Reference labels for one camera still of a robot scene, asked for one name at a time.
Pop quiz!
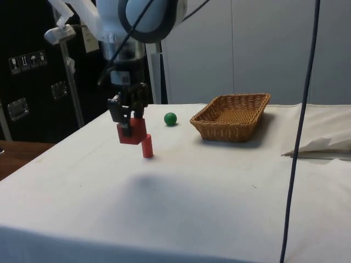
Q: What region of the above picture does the silver metal stand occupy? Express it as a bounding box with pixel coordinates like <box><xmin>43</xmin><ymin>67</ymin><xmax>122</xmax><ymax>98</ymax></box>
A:
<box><xmin>43</xmin><ymin>24</ymin><xmax>84</xmax><ymax>128</ymax></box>

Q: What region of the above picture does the brown wicker basket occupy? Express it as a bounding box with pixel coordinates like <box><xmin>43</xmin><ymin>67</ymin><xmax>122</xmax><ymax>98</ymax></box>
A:
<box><xmin>189</xmin><ymin>93</ymin><xmax>272</xmax><ymax>144</ymax></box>

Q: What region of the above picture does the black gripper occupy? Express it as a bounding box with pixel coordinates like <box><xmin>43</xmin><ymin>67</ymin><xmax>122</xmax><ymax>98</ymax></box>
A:
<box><xmin>107</xmin><ymin>61</ymin><xmax>150</xmax><ymax>137</ymax></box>

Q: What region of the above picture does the black cabinet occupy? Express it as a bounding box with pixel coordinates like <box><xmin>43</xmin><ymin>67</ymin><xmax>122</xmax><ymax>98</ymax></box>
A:
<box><xmin>0</xmin><ymin>0</ymin><xmax>116</xmax><ymax>144</ymax></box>

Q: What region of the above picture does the red cube block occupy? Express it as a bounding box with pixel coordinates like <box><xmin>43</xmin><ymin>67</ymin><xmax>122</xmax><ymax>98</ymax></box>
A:
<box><xmin>116</xmin><ymin>117</ymin><xmax>147</xmax><ymax>145</ymax></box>

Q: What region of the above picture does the green ball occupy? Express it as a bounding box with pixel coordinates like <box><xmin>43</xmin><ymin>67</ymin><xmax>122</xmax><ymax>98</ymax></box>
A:
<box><xmin>163</xmin><ymin>112</ymin><xmax>178</xmax><ymax>128</ymax></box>

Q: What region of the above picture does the white post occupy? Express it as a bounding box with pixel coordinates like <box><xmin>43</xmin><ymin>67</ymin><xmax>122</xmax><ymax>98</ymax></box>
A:
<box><xmin>144</xmin><ymin>42</ymin><xmax>169</xmax><ymax>105</ymax></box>

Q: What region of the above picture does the black cable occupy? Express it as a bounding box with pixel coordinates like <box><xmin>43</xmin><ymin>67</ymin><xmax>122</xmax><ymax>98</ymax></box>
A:
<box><xmin>183</xmin><ymin>0</ymin><xmax>211</xmax><ymax>22</ymax></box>
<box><xmin>97</xmin><ymin>0</ymin><xmax>152</xmax><ymax>85</ymax></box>
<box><xmin>279</xmin><ymin>0</ymin><xmax>322</xmax><ymax>263</ymax></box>

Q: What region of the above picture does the red cylinder block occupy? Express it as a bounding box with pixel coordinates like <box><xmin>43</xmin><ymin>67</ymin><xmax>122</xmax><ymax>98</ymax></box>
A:
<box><xmin>141</xmin><ymin>134</ymin><xmax>154</xmax><ymax>159</ymax></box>

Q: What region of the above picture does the pale locker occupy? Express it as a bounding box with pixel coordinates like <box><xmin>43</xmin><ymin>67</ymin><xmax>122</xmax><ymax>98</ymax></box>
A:
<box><xmin>232</xmin><ymin>0</ymin><xmax>351</xmax><ymax>106</ymax></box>
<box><xmin>161</xmin><ymin>0</ymin><xmax>234</xmax><ymax>105</ymax></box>

